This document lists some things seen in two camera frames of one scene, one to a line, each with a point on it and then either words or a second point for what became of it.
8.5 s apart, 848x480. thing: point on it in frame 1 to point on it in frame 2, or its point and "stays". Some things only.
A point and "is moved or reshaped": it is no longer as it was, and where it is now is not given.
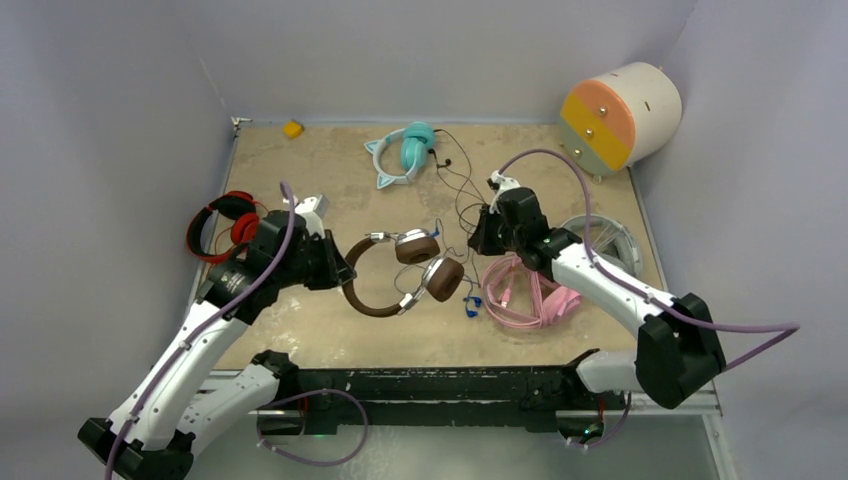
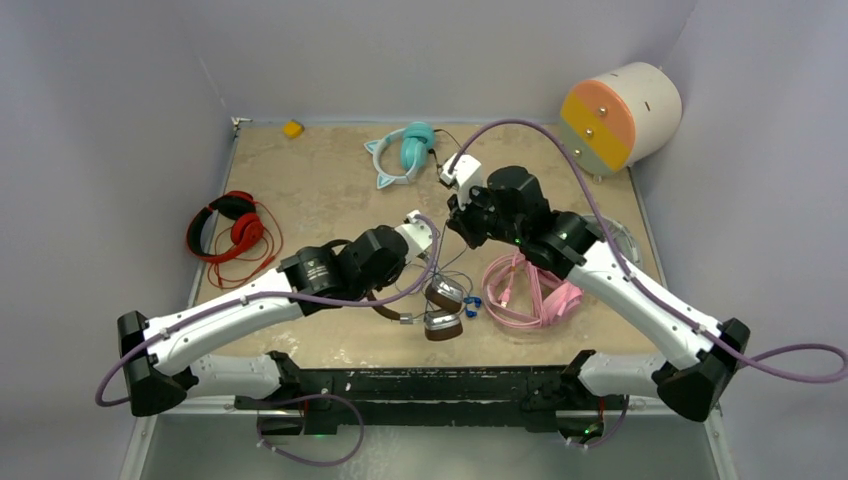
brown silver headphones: [442, 278] is moved or reshaped
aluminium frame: [433, 361] stays
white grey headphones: [628, 256] stays
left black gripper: [336, 270] to [394, 271]
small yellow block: [292, 129] stays
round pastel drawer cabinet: [622, 119] stays
